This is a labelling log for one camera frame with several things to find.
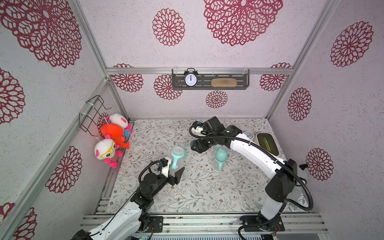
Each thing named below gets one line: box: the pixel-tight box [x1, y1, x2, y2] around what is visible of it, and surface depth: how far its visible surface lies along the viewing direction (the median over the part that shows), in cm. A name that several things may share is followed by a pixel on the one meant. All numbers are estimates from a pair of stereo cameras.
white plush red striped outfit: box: [94, 134, 123, 168], surface depth 83 cm
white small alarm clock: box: [244, 131, 255, 141], surface depth 108 cm
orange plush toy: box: [100, 123, 130, 150], surface depth 91 cm
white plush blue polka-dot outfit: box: [106, 113, 133, 137], surface depth 97 cm
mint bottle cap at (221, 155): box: [215, 148, 228, 162], surface depth 82 cm
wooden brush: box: [210, 78, 238, 88], surface depth 92 cm
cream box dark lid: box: [253, 132, 280, 157], surface depth 102 cm
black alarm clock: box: [183, 68, 198, 87], surface depth 92 cm
